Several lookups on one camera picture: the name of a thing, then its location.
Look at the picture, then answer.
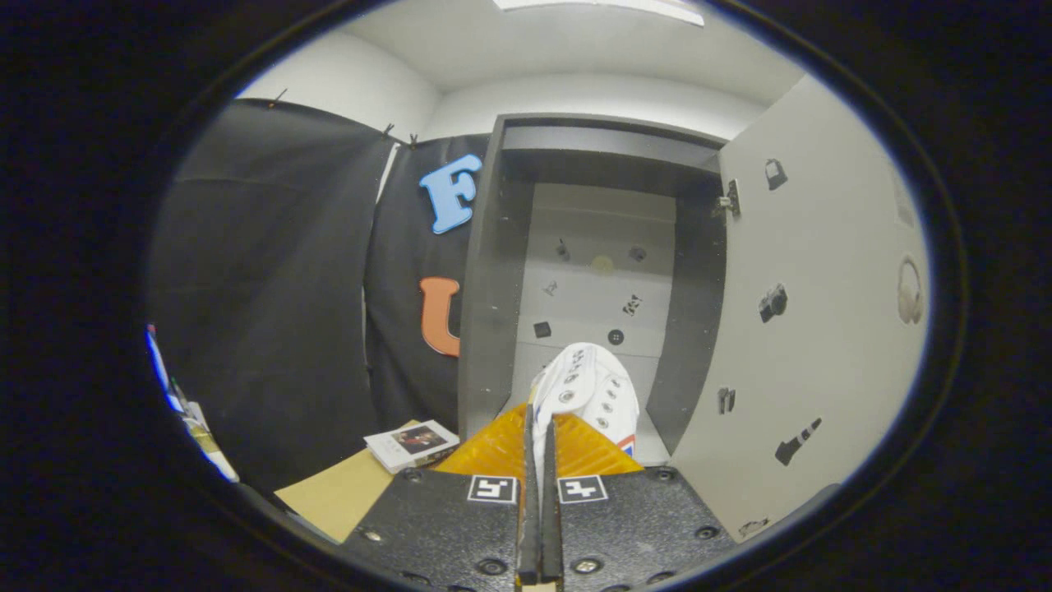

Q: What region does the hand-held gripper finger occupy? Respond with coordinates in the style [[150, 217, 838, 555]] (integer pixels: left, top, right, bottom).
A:
[[542, 411, 736, 592], [341, 403, 537, 592]]

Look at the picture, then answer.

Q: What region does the white shoe with striped heel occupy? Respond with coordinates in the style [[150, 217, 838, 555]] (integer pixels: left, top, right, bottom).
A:
[[528, 342, 640, 478]]

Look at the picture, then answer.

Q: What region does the long ceiling light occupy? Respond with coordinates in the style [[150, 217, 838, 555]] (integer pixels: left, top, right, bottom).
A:
[[493, 0, 706, 27]]

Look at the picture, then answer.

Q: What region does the yellow and white packet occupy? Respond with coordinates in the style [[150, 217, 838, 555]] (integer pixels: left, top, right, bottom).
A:
[[177, 401, 239, 483]]

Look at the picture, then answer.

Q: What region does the light grey shoe cabinet door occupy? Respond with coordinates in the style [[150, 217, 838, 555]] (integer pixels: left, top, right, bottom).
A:
[[670, 74, 931, 543]]

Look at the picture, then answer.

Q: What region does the blue and white packet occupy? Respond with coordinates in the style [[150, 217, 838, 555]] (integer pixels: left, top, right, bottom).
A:
[[146, 323, 186, 412]]

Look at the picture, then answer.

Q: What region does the dark grey shoe cabinet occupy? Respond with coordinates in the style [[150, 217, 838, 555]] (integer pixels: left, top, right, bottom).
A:
[[456, 113, 732, 465]]

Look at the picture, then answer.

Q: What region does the white cover book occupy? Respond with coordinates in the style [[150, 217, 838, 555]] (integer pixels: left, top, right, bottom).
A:
[[364, 419, 461, 475]]

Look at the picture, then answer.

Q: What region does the black backdrop cloth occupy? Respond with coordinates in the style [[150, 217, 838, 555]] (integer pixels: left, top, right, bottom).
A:
[[148, 99, 491, 494]]

